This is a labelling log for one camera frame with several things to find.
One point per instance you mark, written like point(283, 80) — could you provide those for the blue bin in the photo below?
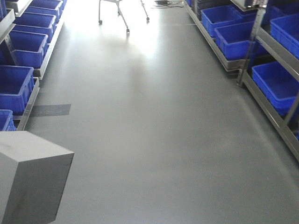
point(234, 40)
point(16, 86)
point(216, 17)
point(277, 84)
point(29, 48)

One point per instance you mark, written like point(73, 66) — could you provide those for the blue bin left near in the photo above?
point(16, 86)

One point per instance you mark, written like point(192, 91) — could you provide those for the gray square foam base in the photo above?
point(33, 175)

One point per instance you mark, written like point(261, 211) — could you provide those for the blue bin right middle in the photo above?
point(234, 40)

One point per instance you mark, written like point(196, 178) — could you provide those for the blue bin right lower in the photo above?
point(277, 84)

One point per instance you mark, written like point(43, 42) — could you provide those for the steel shelf rack right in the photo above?
point(259, 41)

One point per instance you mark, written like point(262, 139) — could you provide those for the wheeled chair frame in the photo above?
point(119, 12)

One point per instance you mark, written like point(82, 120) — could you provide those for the blue bin left middle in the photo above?
point(29, 48)

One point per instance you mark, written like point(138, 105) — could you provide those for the blue bin right far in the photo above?
point(216, 17)

